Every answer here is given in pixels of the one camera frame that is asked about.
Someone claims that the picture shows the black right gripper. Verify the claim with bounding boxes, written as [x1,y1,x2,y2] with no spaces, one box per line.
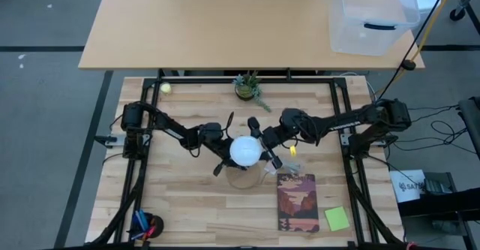
[247,116,288,170]

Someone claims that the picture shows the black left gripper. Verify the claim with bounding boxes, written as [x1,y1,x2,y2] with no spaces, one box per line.
[200,122,232,177]

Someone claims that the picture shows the white flood light bulb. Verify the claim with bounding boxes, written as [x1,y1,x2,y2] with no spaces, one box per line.
[229,136,263,167]

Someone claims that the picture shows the succulent in black pot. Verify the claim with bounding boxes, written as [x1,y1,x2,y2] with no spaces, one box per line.
[231,71,273,113]

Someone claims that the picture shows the Yosemite print notebook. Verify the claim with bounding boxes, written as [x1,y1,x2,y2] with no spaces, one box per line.
[276,173,320,233]

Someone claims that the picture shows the green sticky note pad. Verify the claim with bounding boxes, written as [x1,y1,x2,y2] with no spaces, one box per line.
[324,206,351,232]

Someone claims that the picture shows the black pen cup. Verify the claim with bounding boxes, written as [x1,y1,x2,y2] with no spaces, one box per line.
[129,210,165,242]

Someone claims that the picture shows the blue marker pen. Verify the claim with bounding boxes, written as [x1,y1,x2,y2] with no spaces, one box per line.
[133,209,149,232]

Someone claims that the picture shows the pink marker pen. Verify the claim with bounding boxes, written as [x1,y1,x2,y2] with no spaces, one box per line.
[143,224,158,240]

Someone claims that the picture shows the light wood desk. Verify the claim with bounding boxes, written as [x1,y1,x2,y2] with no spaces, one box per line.
[77,0,426,71]

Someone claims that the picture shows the white printed paper box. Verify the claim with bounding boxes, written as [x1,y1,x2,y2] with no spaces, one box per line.
[389,169,427,203]

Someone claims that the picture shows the clear plastic storage bin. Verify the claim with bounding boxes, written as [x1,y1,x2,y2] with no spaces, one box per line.
[328,0,421,56]

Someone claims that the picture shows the black equipment cart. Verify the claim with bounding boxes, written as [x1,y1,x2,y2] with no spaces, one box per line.
[397,170,480,250]

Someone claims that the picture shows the dark office chair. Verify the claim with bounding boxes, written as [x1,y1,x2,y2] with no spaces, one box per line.
[457,95,480,161]

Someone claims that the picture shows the black chair wheel base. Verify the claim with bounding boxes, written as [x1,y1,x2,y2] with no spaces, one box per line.
[448,0,480,22]

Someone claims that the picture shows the black aluminium table frame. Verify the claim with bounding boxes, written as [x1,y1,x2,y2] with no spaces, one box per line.
[89,76,404,249]

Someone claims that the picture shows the black floor cables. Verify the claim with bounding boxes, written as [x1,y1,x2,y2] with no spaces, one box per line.
[389,105,477,155]

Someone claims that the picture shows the black hanging cable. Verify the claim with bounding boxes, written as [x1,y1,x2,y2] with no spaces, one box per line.
[373,0,453,108]

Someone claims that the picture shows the yellow hanging cable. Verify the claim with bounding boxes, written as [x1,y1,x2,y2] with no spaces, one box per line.
[374,0,457,97]

